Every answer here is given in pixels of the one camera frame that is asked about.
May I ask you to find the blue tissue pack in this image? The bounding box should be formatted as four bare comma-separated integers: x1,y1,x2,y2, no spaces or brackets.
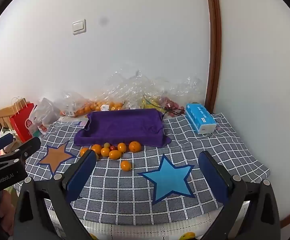
185,102,217,134

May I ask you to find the thin black cable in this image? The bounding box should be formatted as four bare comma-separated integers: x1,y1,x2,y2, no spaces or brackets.
160,105,188,117

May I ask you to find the clear bag of red tomatoes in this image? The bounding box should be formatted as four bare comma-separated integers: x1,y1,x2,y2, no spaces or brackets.
157,76,203,117

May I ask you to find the large orange mandarin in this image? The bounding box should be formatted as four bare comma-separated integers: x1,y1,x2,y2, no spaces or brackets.
129,141,142,153

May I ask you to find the labelled clear bag of mandarins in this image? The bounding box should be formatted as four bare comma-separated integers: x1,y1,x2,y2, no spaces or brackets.
92,71,145,112

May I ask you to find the white wall light switch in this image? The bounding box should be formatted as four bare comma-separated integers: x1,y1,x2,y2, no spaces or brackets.
72,19,87,35

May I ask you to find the purple towel covered tray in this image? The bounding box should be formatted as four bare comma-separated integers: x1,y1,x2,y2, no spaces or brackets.
74,109,172,147

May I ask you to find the grey checked star blanket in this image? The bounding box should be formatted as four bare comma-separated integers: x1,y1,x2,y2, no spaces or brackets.
14,112,271,227

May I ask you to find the person's left hand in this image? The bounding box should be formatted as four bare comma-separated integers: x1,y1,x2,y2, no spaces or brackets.
0,189,18,236

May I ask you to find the red paper bag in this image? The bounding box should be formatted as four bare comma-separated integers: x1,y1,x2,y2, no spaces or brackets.
9,97,35,142

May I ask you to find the white plastic bag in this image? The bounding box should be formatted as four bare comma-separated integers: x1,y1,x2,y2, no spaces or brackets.
30,97,61,133

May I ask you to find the white spotted bag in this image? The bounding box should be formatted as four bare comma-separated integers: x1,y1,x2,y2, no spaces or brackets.
0,127,18,143

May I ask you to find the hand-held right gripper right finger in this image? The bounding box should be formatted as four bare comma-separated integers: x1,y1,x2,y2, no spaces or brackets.
198,151,282,240

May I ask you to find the brown wooden door frame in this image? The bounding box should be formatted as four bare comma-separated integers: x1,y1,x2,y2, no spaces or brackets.
204,0,222,113

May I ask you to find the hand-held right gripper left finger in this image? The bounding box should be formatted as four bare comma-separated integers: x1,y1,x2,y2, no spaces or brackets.
12,149,98,240

